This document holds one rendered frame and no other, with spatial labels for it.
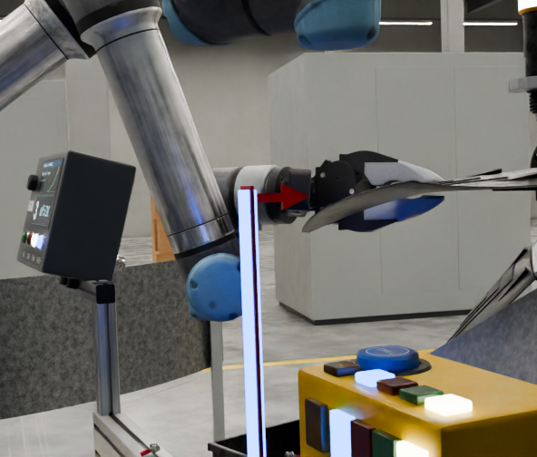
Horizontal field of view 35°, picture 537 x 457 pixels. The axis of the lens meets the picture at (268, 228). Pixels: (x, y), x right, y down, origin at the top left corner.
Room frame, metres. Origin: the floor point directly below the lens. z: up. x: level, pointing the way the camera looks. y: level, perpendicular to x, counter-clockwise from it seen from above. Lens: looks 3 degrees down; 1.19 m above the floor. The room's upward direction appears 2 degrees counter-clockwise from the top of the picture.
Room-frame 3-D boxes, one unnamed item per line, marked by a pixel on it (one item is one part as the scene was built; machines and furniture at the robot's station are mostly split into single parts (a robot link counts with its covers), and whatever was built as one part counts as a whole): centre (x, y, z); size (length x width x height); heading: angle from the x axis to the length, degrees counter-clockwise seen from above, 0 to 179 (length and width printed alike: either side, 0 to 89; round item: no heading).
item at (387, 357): (0.54, -0.07, 1.08); 0.04 x 0.04 x 0.02
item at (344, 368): (0.53, -0.04, 1.08); 0.02 x 0.02 x 0.01; 24
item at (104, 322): (1.25, 0.25, 0.96); 0.03 x 0.03 x 0.20; 24
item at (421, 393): (0.46, -0.08, 1.08); 0.02 x 0.02 x 0.01; 24
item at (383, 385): (0.48, -0.07, 1.08); 0.02 x 0.02 x 0.01; 24
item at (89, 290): (1.35, 0.29, 1.04); 0.24 x 0.03 x 0.03; 24
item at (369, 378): (0.50, -0.06, 1.08); 0.02 x 0.02 x 0.01; 24
